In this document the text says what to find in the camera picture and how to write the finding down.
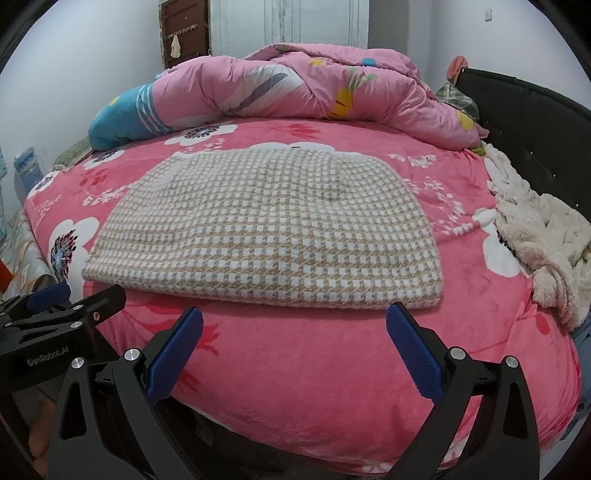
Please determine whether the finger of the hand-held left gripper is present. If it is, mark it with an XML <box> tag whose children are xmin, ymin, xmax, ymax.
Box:
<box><xmin>67</xmin><ymin>285</ymin><xmax>127</xmax><ymax>329</ymax></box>
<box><xmin>0</xmin><ymin>282</ymin><xmax>72</xmax><ymax>325</ymax></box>

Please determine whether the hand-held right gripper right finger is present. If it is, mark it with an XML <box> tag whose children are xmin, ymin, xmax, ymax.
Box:
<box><xmin>385</xmin><ymin>302</ymin><xmax>541</xmax><ymax>480</ymax></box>

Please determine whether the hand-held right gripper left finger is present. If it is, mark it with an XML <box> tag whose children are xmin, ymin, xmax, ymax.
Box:
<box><xmin>46</xmin><ymin>305</ymin><xmax>206</xmax><ymax>480</ymax></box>

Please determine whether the beige white checkered blanket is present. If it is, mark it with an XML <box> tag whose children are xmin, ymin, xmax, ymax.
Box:
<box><xmin>82</xmin><ymin>142</ymin><xmax>444</xmax><ymax>309</ymax></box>

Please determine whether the pale floral bed sheet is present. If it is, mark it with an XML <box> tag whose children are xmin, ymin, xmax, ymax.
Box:
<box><xmin>0</xmin><ymin>212</ymin><xmax>56</xmax><ymax>301</ymax></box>

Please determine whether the pink floral bed blanket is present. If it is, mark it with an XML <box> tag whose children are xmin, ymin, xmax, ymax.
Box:
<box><xmin>23</xmin><ymin>115</ymin><xmax>583</xmax><ymax>472</ymax></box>

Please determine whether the blue white box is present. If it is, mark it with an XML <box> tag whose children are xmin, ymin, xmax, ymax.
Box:
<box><xmin>13</xmin><ymin>147</ymin><xmax>42</xmax><ymax>204</ymax></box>

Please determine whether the grey green knit cloth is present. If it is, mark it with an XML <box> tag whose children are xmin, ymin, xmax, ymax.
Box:
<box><xmin>52</xmin><ymin>136</ymin><xmax>95</xmax><ymax>171</ymax></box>

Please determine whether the grey blue cloth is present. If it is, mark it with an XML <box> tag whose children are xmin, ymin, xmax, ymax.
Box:
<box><xmin>571</xmin><ymin>318</ymin><xmax>591</xmax><ymax>365</ymax></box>

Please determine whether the white fluffy garment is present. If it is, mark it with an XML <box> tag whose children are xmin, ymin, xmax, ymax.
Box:
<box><xmin>482</xmin><ymin>143</ymin><xmax>591</xmax><ymax>330</ymax></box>

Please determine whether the green plaid cloth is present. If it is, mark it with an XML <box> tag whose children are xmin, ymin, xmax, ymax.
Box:
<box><xmin>435</xmin><ymin>80</ymin><xmax>481</xmax><ymax>123</ymax></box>

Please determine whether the black padded headboard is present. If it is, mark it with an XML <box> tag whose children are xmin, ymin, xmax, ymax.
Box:
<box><xmin>455</xmin><ymin>67</ymin><xmax>591</xmax><ymax>261</ymax></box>

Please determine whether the pink printed quilt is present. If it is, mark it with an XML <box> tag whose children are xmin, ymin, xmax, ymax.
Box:
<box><xmin>88</xmin><ymin>42</ymin><xmax>485</xmax><ymax>151</ymax></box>

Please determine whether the pink cloth on headboard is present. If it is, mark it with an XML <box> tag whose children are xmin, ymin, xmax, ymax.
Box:
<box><xmin>447</xmin><ymin>55</ymin><xmax>470</xmax><ymax>84</ymax></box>

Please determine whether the brown wooden door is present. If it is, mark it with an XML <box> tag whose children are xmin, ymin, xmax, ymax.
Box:
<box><xmin>158</xmin><ymin>0</ymin><xmax>212</xmax><ymax>70</ymax></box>

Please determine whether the white wardrobe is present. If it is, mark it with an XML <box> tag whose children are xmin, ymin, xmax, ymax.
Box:
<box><xmin>210</xmin><ymin>0</ymin><xmax>370</xmax><ymax>58</ymax></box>

